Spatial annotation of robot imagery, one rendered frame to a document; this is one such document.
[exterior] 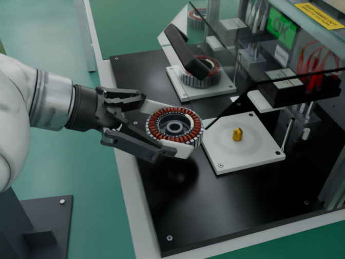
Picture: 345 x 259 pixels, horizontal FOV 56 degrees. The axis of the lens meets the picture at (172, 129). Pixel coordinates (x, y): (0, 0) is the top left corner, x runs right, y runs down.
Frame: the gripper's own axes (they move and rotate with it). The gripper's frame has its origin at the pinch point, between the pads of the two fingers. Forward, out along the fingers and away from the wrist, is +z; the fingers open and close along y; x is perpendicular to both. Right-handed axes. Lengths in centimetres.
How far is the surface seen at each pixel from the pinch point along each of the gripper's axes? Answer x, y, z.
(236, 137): 2.4, 1.1, 14.6
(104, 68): -12.7, -41.0, -3.3
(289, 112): 11.1, -0.2, 24.1
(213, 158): -1.7, 4.4, 9.3
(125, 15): -7, -76, 7
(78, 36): -83, -219, 25
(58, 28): -91, -240, 11
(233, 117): 2.8, -6.0, 17.3
